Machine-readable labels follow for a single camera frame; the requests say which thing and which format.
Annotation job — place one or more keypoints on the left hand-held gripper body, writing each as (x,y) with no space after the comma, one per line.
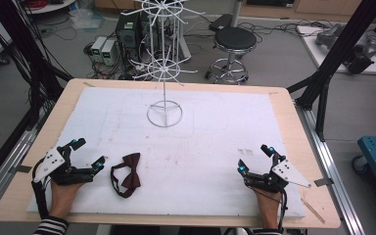
(54,161)

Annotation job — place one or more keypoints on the black flat case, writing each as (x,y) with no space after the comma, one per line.
(221,22)

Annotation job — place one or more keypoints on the black round stool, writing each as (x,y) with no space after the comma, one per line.
(235,38)

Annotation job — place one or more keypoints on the white round table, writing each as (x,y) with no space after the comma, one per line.
(50,7)

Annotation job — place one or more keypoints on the white table leg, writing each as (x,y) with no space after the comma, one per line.
(236,13)

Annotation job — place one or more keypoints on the grey tape strip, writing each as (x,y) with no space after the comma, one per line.
(323,182)
(21,169)

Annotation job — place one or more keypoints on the white power supply unit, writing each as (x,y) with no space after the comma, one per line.
(108,52)
(98,47)

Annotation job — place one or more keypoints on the white floor board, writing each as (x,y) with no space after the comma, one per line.
(333,62)

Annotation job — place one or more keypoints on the black computer tower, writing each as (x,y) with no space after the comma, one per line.
(128,32)

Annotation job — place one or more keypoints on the person's left hand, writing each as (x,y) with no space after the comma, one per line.
(63,194)

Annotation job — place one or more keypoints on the person's right hand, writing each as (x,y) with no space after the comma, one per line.
(269,202)

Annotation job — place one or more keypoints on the dark red bow tie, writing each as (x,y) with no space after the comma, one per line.
(131,176)

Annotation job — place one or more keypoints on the wooden stick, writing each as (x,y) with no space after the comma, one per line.
(312,210)

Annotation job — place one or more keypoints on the aluminium rail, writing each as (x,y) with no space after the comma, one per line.
(329,163)
(9,163)

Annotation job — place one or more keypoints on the grey machine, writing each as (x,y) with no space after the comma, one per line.
(362,49)

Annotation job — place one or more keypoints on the clear plastic bag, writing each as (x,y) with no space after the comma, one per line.
(86,18)

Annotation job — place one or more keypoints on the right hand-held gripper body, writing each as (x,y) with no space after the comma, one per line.
(289,173)

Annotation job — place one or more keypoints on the white foam mat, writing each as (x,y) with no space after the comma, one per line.
(192,156)

